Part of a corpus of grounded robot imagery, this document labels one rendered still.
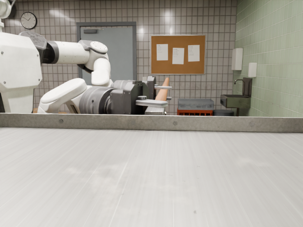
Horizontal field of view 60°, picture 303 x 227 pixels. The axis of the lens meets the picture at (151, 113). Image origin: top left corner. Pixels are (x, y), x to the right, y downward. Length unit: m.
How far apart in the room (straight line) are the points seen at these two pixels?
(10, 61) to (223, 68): 4.62
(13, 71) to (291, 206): 0.75
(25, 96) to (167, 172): 0.68
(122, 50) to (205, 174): 4.93
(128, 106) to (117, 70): 4.66
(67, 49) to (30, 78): 0.29
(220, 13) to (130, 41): 1.71
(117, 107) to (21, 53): 0.41
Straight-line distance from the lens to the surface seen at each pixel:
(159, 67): 5.08
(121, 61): 5.15
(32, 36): 1.09
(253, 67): 3.91
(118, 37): 5.19
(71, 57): 1.15
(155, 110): 0.45
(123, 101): 0.52
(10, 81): 0.82
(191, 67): 5.09
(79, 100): 0.63
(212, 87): 5.17
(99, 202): 0.22
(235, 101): 4.06
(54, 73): 5.59
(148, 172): 0.27
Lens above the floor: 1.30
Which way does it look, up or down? 10 degrees down
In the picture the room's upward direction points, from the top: straight up
